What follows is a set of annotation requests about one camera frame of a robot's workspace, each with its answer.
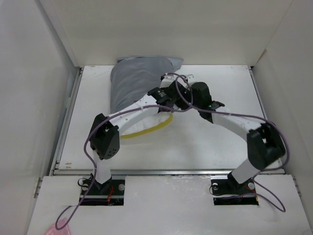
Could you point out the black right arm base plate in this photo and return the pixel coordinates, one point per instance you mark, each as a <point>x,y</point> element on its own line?
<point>226,195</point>

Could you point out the white pillow yellow edge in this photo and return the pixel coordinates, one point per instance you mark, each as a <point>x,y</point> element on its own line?
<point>148,125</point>

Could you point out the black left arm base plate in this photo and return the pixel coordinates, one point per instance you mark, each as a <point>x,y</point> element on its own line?
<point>112,194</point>

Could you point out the grey pillowcase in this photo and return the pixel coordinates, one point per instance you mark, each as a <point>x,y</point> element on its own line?
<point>132,77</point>

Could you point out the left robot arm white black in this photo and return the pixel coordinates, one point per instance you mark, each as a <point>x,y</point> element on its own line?
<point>105,133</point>

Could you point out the aluminium rail front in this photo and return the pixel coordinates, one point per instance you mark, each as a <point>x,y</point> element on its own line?
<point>72,172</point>

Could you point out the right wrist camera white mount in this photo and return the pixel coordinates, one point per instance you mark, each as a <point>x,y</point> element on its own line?
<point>190,79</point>

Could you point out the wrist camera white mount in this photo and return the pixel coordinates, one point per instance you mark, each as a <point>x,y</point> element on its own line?
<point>167,79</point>
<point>190,79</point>

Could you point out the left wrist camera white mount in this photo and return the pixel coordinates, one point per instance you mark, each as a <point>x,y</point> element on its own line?
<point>167,79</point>

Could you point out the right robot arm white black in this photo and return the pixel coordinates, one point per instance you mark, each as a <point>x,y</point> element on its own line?
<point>264,144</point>

